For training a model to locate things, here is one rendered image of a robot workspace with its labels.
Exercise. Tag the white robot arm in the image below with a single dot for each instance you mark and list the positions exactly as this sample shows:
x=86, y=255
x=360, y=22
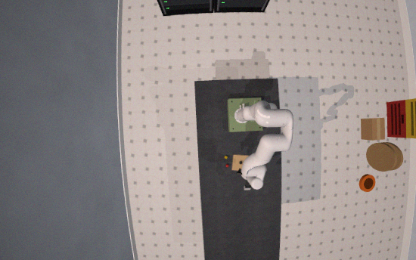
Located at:
x=266, y=115

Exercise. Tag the tan flat mat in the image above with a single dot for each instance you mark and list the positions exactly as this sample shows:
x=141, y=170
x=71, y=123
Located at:
x=236, y=159

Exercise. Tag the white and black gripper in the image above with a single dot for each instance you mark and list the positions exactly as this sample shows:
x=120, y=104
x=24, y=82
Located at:
x=240, y=173

